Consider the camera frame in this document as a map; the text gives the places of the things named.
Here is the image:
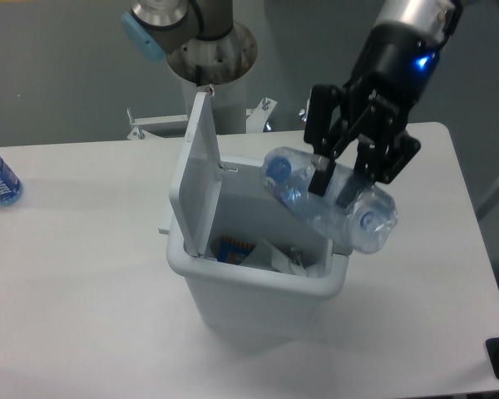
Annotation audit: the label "clear plastic bag with label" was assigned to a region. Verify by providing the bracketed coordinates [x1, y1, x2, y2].
[241, 239, 308, 277]

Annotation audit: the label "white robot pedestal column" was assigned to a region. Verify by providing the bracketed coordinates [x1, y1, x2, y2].
[166, 22, 258, 135]

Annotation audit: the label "silver foil wrapper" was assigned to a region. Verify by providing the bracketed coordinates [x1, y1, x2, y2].
[288, 246, 305, 268]

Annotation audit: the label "white left table bracket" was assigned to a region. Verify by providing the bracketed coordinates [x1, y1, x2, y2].
[126, 108, 188, 140]

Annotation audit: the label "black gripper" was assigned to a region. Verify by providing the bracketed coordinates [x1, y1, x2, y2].
[304, 22, 441, 207]

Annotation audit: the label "white right table bracket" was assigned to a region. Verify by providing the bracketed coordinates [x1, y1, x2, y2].
[298, 100, 309, 126]

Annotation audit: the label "white trash can lid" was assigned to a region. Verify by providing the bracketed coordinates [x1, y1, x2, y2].
[158, 92, 222, 257]

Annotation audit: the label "white plastic trash can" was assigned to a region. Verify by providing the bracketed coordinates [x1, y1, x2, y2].
[166, 155, 348, 338]

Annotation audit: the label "white table bracket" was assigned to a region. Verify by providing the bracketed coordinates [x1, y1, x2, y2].
[298, 100, 309, 126]
[246, 97, 278, 134]
[126, 108, 188, 140]

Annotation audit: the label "blue snack wrapper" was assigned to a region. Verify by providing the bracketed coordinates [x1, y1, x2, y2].
[217, 236, 255, 265]

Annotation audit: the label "crushed clear plastic bottle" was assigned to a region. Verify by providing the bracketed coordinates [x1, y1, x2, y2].
[259, 146, 398, 254]

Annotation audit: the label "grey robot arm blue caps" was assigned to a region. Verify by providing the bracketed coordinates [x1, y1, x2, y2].
[121, 1, 467, 195]

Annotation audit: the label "white middle table bracket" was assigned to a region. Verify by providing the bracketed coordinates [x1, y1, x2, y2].
[246, 97, 278, 134]

